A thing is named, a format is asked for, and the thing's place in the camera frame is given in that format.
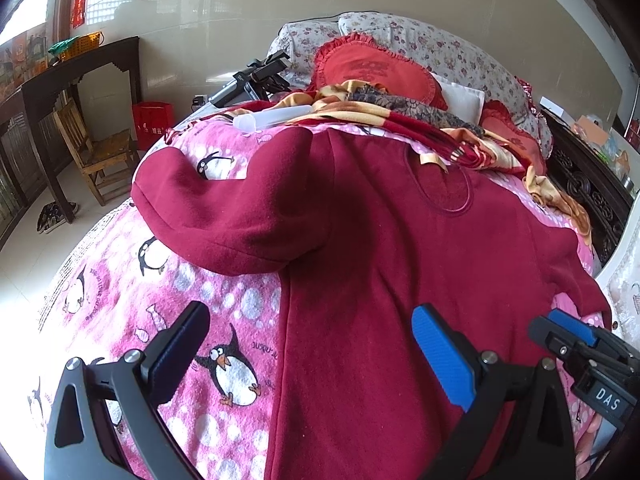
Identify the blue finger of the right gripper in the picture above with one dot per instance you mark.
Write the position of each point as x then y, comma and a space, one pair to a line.
575, 326

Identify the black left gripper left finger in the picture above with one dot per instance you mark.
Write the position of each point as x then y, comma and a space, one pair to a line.
81, 439

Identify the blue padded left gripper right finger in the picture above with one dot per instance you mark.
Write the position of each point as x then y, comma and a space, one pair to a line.
539, 442

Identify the dark red sweater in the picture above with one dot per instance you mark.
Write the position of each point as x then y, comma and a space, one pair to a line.
360, 233

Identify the white floral chair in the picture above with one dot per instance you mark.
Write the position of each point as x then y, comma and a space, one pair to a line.
619, 281

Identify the pink penguin blanket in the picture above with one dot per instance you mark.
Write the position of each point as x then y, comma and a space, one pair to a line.
130, 286

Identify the dark carved headboard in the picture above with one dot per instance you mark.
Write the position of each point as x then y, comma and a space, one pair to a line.
580, 172

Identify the shoes on floor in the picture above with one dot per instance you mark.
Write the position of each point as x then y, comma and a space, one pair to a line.
50, 218

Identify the white pillow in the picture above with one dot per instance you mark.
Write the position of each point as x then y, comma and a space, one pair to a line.
464, 102

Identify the wooden chair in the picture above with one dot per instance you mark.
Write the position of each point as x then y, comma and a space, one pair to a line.
107, 166

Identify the dark wooden table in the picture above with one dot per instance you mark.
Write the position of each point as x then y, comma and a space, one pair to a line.
34, 100

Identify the red bin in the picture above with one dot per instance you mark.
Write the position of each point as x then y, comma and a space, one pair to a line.
151, 121

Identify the floral quilt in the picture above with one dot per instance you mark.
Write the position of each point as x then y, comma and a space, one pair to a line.
441, 52

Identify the white plastic bottle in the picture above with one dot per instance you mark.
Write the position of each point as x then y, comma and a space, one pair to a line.
258, 121

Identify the orange red patterned blanket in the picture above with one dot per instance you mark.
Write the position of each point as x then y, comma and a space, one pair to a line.
495, 143

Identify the red heart-shaped pillow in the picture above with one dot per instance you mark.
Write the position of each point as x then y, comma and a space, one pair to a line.
358, 57

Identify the yellow basket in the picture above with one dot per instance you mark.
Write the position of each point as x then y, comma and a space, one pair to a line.
66, 49

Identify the black tripod device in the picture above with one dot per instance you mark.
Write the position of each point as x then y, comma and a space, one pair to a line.
259, 80

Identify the red wall sign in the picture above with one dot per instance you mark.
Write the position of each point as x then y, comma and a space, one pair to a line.
78, 14

